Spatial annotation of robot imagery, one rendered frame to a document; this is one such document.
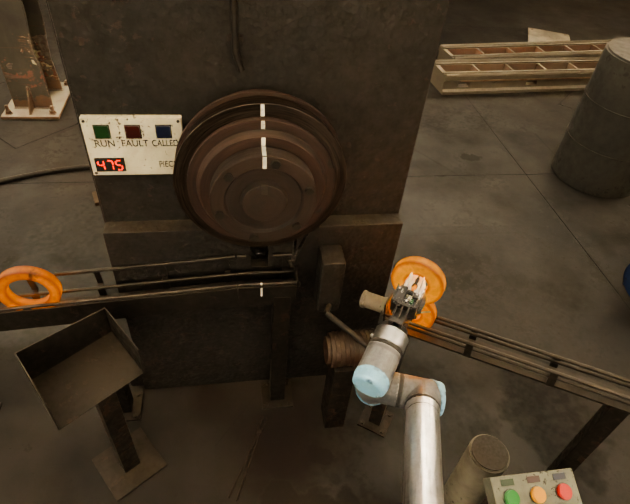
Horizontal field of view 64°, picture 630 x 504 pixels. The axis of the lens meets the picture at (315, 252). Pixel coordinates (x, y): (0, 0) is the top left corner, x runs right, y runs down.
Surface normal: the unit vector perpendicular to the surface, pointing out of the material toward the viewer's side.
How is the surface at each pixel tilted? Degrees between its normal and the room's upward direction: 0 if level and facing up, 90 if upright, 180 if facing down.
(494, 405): 0
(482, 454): 0
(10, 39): 90
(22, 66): 90
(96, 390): 5
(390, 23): 90
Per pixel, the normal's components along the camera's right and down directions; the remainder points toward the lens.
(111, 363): 0.01, -0.70
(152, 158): 0.14, 0.68
